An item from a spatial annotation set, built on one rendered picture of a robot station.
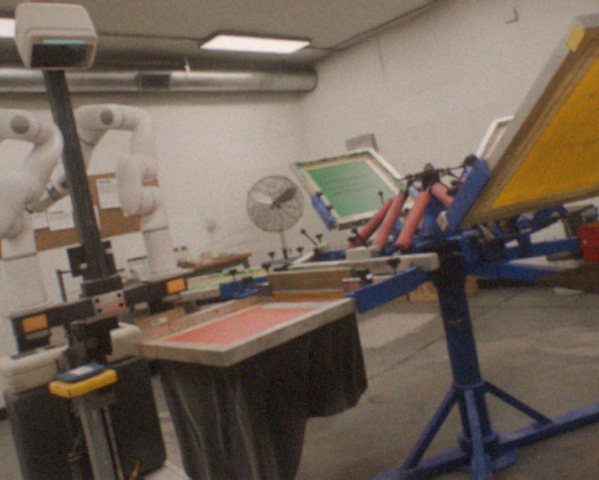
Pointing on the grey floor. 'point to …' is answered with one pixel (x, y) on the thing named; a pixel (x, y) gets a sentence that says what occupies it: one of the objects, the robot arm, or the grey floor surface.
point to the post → (91, 418)
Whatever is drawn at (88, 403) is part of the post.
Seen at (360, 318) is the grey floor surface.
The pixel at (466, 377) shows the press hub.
